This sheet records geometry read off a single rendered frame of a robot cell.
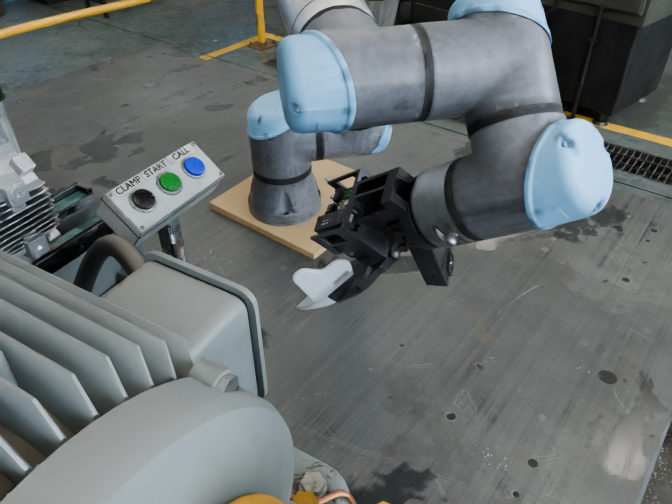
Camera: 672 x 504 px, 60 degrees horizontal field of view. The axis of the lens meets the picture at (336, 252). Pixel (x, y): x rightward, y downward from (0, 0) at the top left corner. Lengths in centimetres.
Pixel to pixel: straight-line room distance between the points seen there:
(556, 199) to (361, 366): 53
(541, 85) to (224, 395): 36
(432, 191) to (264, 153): 62
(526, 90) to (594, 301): 67
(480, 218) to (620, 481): 48
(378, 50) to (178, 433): 34
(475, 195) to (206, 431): 34
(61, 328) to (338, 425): 66
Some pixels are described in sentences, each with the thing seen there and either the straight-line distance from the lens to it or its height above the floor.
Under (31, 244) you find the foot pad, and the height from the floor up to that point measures 98.
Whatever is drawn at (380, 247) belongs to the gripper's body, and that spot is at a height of 113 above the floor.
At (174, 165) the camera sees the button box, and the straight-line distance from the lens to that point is 85.
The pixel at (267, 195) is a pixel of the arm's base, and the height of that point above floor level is 88.
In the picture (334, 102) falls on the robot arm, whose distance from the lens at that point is 44.
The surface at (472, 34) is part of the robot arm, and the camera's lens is 47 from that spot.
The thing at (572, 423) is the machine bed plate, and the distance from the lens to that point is 90.
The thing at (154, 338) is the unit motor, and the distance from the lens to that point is 20.
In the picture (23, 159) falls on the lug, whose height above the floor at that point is 109.
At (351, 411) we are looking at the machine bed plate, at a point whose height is 80.
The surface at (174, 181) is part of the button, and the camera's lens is 83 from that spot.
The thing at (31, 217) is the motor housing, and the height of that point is 102.
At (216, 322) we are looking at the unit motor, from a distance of 25.
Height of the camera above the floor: 148
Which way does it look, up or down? 38 degrees down
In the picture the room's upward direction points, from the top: straight up
